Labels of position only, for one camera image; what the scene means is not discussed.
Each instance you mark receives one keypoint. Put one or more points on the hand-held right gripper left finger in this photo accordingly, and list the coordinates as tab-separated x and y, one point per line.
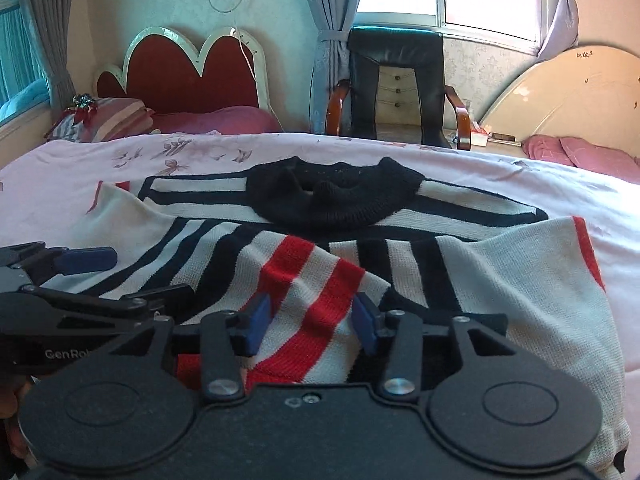
257	325

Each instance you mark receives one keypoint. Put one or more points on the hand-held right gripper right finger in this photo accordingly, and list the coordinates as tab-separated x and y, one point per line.
367	327

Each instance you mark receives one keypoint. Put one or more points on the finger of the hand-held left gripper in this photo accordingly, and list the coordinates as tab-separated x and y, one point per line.
90	259
160	297

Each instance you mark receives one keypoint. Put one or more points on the striped knit sweater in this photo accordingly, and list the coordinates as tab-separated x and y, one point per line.
310	270

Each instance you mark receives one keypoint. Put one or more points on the person's left hand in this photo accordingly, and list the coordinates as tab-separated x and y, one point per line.
12	405

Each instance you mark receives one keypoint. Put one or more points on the pink floral quilt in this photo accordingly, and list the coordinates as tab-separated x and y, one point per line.
75	165

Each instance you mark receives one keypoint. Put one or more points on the striped pillow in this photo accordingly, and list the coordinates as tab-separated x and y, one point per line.
117	120

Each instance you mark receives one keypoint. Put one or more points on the ribbon bow decoration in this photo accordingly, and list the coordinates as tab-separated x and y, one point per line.
84	105

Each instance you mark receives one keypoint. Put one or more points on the magenta pillow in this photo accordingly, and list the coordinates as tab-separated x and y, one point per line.
215	120

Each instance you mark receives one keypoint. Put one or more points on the red scalloped headboard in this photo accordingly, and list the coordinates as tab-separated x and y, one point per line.
175	75

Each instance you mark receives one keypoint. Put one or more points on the red and white box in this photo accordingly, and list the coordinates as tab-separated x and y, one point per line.
480	135

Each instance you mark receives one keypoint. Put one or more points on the teal curtain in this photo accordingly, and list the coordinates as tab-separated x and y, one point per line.
17	45

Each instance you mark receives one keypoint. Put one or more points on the grey curtain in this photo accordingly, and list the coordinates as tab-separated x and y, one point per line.
50	25

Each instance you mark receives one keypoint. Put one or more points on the small pink pillow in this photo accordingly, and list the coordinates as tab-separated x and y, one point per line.
545	150

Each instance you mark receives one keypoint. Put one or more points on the black leather armchair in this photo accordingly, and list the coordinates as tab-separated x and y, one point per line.
395	45

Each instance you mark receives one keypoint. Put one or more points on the large pink pillow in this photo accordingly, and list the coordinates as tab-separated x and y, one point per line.
605	157

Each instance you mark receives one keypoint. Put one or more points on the blue-grey tied curtain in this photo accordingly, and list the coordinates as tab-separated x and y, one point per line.
332	20

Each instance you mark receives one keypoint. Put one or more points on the cream round headboard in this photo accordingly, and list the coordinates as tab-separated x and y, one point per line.
575	90

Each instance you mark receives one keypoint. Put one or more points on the pale tied curtain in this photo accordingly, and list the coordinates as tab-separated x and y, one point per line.
562	5

